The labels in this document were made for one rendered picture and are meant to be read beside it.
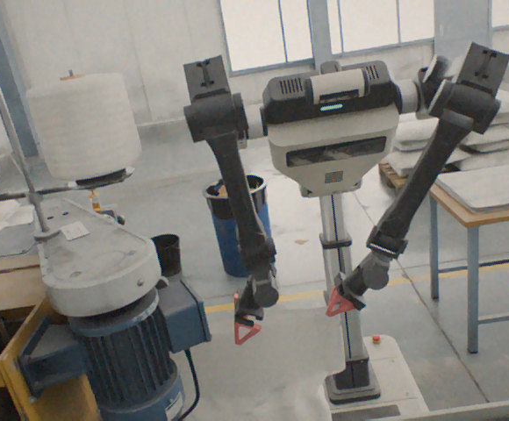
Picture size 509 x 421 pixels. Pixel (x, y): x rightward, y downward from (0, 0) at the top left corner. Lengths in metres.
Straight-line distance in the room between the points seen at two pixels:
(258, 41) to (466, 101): 8.14
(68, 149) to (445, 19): 9.03
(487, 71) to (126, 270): 0.72
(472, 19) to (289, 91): 8.51
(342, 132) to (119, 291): 0.88
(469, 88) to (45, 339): 0.86
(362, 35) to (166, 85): 3.59
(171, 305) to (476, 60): 0.70
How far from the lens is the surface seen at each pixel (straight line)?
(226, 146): 0.93
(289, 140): 1.42
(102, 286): 0.75
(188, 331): 0.87
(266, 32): 9.04
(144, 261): 0.77
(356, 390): 2.12
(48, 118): 0.85
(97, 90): 0.84
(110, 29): 9.32
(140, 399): 0.90
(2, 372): 0.83
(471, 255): 2.48
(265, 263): 1.14
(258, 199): 3.37
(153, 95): 9.27
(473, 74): 1.00
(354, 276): 1.22
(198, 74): 0.93
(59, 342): 0.88
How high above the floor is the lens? 1.73
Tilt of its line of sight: 21 degrees down
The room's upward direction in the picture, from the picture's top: 10 degrees counter-clockwise
